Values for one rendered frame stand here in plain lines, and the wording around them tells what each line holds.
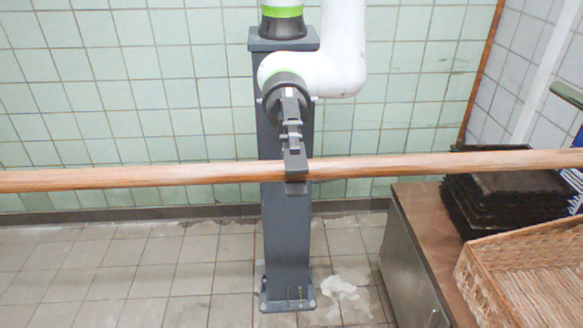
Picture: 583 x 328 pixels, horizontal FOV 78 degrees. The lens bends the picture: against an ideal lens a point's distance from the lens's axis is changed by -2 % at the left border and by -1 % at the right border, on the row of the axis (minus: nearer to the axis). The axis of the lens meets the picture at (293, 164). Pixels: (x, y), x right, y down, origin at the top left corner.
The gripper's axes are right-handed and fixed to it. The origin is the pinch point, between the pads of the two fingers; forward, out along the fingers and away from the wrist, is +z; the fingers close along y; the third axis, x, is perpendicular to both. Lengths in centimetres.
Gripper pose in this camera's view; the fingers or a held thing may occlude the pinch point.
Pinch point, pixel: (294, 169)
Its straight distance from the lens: 50.7
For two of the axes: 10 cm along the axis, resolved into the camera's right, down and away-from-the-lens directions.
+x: -10.0, 0.4, -0.6
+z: 0.7, 5.7, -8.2
